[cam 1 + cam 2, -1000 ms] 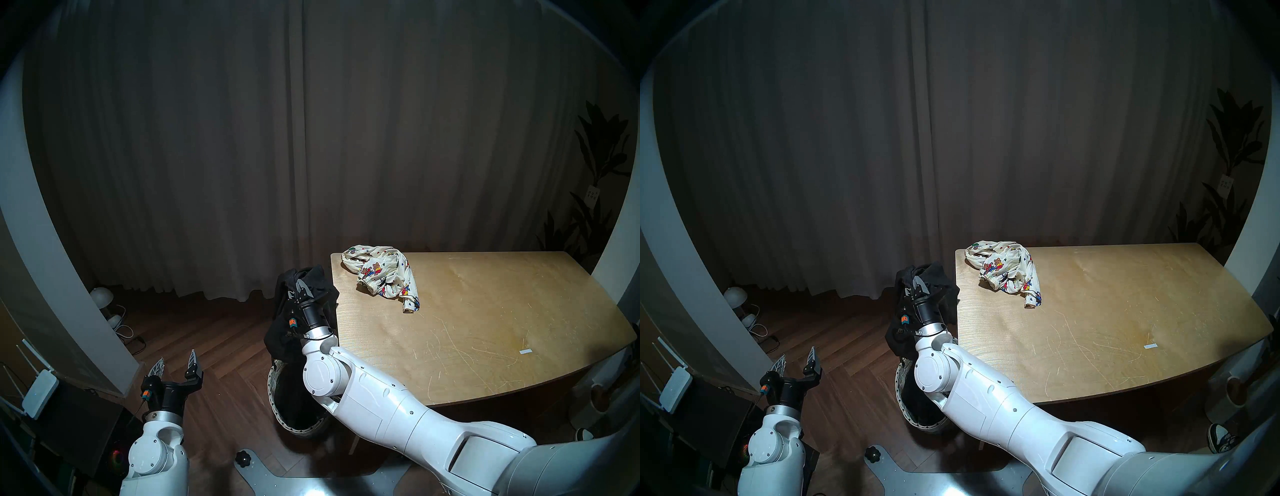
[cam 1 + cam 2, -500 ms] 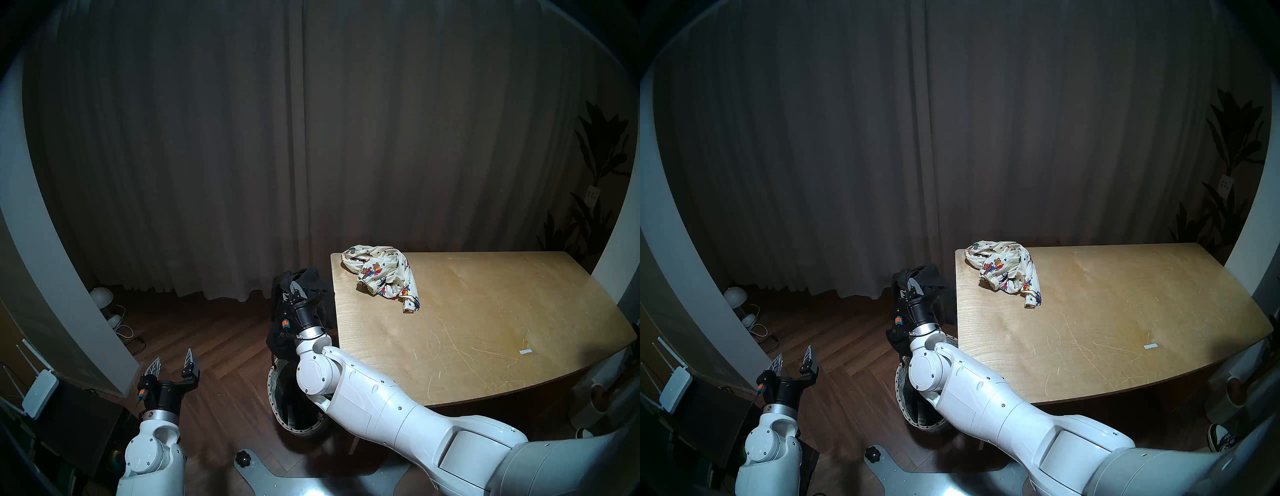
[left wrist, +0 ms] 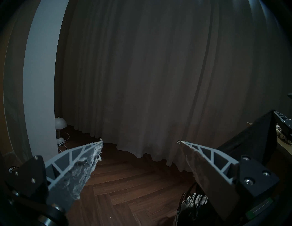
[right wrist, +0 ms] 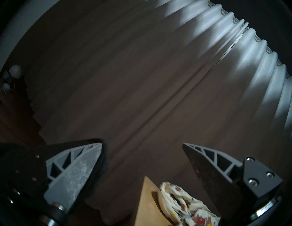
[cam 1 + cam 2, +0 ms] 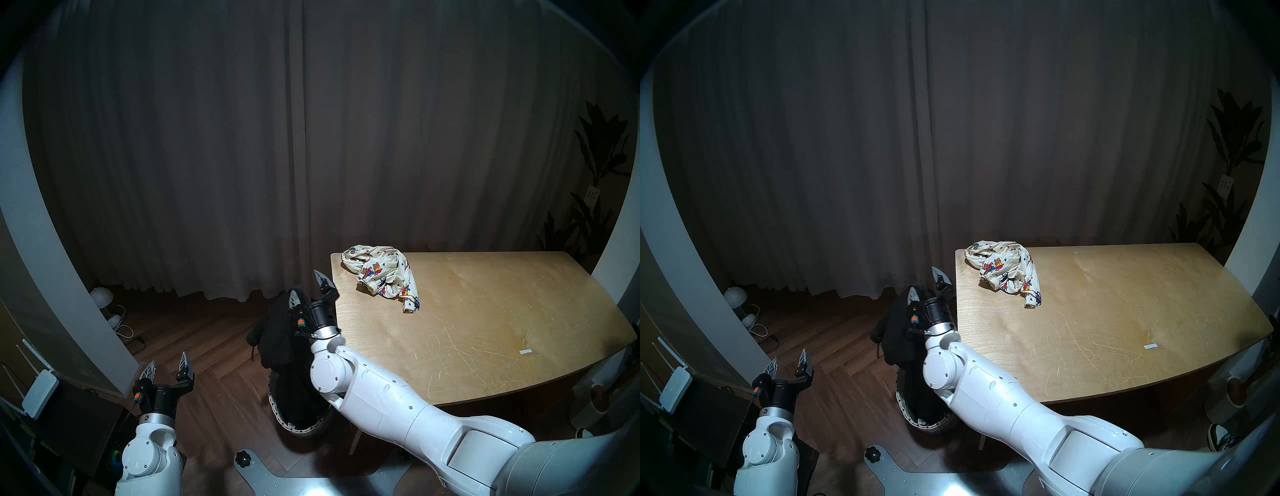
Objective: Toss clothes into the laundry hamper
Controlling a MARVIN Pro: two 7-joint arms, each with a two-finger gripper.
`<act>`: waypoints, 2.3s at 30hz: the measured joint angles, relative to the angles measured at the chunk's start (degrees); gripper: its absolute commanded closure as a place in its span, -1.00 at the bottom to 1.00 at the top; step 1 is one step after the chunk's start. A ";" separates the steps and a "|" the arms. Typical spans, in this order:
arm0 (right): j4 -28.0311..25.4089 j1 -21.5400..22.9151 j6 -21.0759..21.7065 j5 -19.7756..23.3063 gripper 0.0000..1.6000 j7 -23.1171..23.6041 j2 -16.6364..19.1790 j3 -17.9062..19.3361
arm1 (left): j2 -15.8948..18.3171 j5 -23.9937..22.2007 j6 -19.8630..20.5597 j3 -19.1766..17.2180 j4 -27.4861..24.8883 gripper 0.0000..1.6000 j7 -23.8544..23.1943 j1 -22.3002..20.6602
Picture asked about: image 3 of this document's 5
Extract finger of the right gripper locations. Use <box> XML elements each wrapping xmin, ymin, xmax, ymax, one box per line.
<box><xmin>273</xmin><ymin>110</ymin><xmax>292</xmax><ymax>132</ymax></box>

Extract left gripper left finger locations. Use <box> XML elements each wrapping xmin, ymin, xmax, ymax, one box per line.
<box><xmin>6</xmin><ymin>139</ymin><xmax>104</xmax><ymax>214</ymax></box>

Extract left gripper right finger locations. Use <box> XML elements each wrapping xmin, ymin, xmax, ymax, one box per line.
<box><xmin>177</xmin><ymin>140</ymin><xmax>280</xmax><ymax>222</ymax></box>

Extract cream bear print garment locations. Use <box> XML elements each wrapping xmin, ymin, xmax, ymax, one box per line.
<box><xmin>276</xmin><ymin>125</ymin><xmax>292</xmax><ymax>145</ymax></box>

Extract black garment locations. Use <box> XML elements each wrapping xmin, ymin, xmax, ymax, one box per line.
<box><xmin>217</xmin><ymin>110</ymin><xmax>278</xmax><ymax>165</ymax></box>

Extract woven wicker laundry hamper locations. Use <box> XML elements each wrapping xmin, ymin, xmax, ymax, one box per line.
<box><xmin>175</xmin><ymin>182</ymin><xmax>220</xmax><ymax>226</ymax></box>

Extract white mushroom lamp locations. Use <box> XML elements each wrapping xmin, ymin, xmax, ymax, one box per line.
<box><xmin>55</xmin><ymin>117</ymin><xmax>68</xmax><ymax>145</ymax></box>

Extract long pleated curtain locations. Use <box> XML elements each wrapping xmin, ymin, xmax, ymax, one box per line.
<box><xmin>55</xmin><ymin>0</ymin><xmax>292</xmax><ymax>173</ymax></box>

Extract white floor cables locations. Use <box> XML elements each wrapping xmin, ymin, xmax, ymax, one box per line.
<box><xmin>57</xmin><ymin>132</ymin><xmax>70</xmax><ymax>153</ymax></box>

